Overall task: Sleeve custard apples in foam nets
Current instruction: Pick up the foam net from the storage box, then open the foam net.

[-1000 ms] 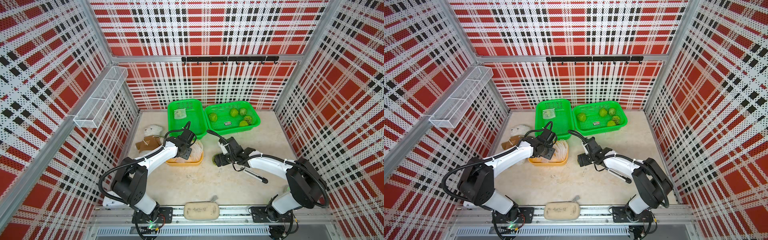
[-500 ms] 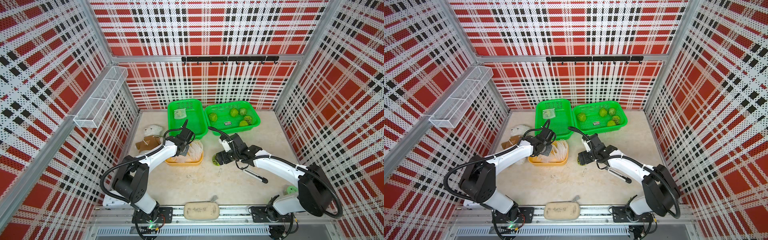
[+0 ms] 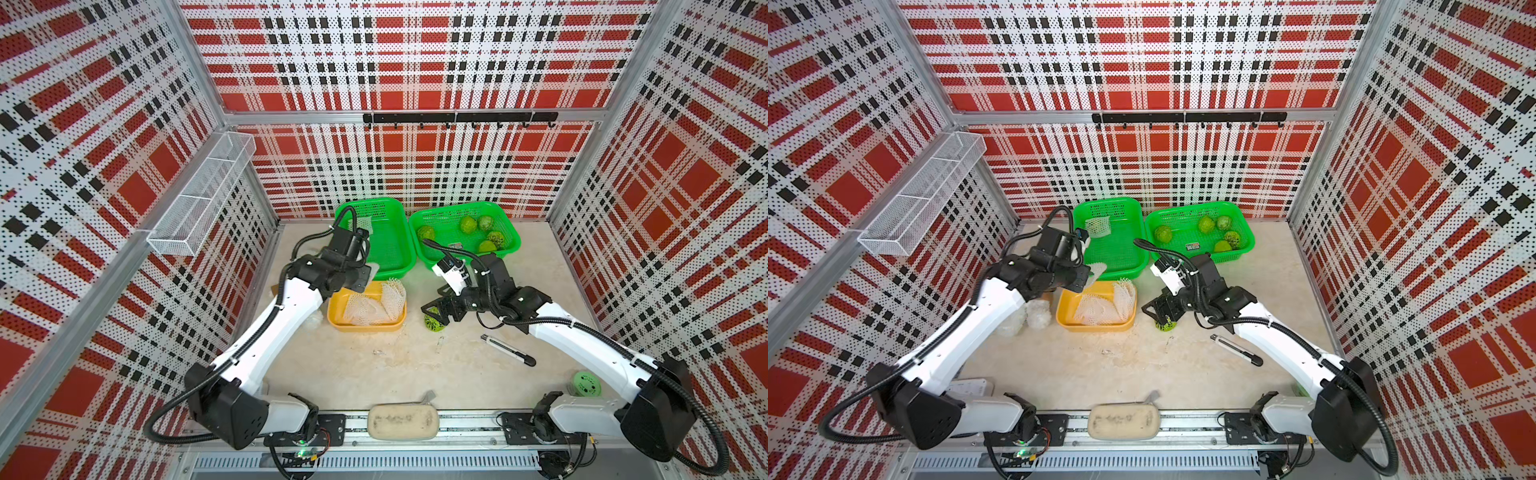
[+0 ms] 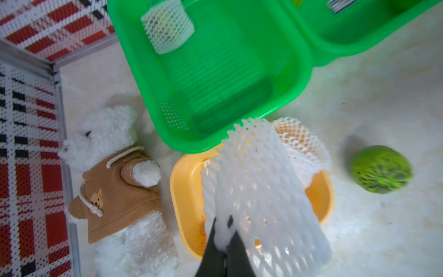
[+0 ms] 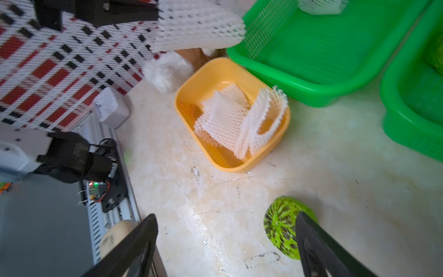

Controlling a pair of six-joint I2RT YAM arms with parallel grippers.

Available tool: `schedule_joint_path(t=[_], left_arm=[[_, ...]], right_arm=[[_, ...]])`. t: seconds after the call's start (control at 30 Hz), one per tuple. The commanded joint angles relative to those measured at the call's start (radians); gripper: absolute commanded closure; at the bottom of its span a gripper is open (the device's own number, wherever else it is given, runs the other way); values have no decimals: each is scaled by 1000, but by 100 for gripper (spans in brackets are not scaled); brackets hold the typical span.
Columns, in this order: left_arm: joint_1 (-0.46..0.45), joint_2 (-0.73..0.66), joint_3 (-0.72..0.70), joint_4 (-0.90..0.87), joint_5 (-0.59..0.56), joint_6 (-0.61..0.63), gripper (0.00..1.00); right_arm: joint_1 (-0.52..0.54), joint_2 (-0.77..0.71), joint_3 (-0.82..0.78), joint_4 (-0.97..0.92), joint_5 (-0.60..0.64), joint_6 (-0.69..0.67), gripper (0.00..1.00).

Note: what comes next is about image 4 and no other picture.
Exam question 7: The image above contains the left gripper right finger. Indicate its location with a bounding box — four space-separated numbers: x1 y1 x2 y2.
226 233 255 277

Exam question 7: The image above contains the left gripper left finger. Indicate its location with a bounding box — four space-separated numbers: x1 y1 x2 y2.
195 220 226 277

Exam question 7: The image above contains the white foam net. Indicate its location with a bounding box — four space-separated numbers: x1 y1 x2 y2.
201 118 332 277
141 0 195 55

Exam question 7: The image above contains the foam nets pile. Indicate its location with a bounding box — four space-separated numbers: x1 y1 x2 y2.
271 117 331 189

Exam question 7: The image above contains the yellow plastic bowl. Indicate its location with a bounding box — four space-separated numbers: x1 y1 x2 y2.
170 118 336 260

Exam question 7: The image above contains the white teddy bear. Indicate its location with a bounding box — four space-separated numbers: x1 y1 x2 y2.
58 106 180 277

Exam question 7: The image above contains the empty green plastic basket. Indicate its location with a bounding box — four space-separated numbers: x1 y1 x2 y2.
107 1 313 154

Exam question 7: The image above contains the green basket with fruit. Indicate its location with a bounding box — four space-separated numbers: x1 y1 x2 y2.
280 0 440 67

